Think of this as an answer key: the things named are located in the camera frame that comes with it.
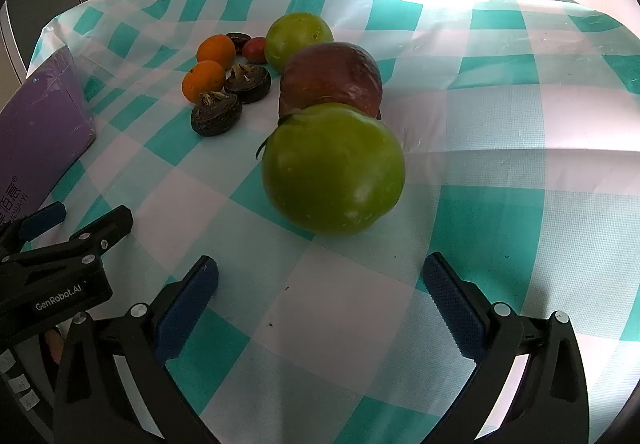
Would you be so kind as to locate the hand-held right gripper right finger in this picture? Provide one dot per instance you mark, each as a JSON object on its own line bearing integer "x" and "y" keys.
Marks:
{"x": 452, "y": 311}

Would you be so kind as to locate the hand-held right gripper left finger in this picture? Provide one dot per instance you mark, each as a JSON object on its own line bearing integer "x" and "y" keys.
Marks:
{"x": 187, "y": 311}

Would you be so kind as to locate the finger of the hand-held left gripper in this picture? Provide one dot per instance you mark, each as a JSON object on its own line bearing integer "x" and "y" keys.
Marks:
{"x": 45, "y": 217}
{"x": 107, "y": 226}

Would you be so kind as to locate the orange mandarin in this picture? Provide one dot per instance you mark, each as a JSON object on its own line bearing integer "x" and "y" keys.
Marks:
{"x": 202, "y": 81}
{"x": 216, "y": 50}

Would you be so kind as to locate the large green tomato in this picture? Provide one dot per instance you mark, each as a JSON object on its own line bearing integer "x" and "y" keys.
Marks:
{"x": 332, "y": 169}

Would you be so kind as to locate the small green tomato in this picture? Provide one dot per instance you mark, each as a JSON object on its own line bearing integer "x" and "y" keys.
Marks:
{"x": 297, "y": 39}

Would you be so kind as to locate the teal white checked tablecloth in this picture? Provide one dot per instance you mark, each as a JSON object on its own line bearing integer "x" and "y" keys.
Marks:
{"x": 350, "y": 299}

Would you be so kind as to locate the small dark water chestnut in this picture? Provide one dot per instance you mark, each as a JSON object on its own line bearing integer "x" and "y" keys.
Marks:
{"x": 237, "y": 41}

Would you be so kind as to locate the red cherry tomato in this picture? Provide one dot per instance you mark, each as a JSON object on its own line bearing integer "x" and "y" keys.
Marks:
{"x": 255, "y": 50}

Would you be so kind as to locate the dark red apple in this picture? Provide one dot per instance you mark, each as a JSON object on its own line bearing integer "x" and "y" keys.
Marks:
{"x": 330, "y": 79}

